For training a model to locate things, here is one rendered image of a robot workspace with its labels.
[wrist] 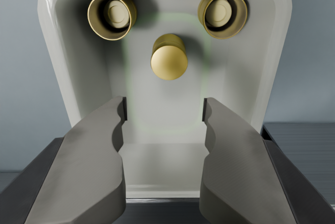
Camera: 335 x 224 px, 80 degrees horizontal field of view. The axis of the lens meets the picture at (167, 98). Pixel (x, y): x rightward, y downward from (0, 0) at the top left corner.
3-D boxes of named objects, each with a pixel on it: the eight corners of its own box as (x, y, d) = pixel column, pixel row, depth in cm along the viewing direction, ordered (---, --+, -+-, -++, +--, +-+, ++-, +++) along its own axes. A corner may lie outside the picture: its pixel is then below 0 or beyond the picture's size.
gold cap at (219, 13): (214, 47, 17) (206, 36, 21) (254, 24, 16) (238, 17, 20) (195, 9, 16) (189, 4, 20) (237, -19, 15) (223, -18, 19)
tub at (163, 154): (110, 147, 31) (92, 199, 23) (77, -25, 20) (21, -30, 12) (225, 146, 31) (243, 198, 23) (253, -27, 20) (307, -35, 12)
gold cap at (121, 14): (131, -4, 15) (139, -6, 19) (84, -9, 15) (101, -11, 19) (131, 42, 17) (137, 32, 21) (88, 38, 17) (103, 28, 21)
